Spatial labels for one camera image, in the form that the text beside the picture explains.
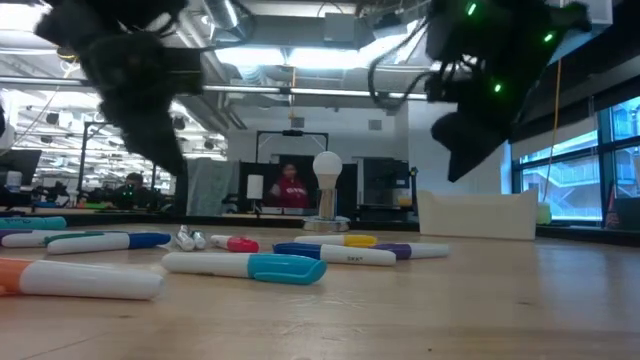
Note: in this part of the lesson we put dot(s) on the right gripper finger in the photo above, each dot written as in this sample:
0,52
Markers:
470,140

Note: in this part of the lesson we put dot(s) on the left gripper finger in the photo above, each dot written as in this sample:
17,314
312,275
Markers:
157,150

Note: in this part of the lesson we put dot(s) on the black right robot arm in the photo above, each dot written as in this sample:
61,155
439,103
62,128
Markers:
500,25

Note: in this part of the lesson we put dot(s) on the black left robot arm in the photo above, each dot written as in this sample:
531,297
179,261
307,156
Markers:
100,17

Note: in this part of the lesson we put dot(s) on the person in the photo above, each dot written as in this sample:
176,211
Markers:
132,195
290,192

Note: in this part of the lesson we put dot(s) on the grey cloth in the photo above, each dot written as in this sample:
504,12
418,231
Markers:
212,187

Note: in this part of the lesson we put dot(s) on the white translucent bin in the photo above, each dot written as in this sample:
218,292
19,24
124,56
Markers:
475,215

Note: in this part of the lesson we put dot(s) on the orange container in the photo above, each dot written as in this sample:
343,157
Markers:
405,200

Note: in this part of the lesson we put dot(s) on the black cabinet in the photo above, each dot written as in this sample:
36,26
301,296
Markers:
385,180

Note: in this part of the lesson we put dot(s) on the lime green object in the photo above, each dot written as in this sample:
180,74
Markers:
544,214

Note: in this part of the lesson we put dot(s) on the large window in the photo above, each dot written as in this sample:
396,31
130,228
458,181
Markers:
565,185

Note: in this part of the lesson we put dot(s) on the small dark blue cap marker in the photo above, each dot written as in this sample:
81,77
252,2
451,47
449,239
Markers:
100,244

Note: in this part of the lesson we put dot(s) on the small purple cap marker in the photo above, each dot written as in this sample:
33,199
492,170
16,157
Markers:
425,251

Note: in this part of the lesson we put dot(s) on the small red cap marker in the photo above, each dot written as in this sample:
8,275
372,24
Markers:
242,245

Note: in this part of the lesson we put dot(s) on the black monitor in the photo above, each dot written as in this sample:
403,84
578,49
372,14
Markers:
22,165

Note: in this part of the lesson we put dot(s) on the small orange cap marker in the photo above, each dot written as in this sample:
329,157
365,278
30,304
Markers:
90,280

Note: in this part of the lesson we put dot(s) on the teal chalk marker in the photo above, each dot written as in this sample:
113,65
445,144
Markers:
30,223

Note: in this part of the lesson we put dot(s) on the small yellow cap marker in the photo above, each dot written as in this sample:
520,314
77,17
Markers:
360,241

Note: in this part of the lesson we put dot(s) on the long ceiling light tube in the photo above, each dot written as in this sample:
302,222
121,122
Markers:
325,92

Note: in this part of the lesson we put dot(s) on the silver air duct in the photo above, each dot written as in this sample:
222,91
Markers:
225,12

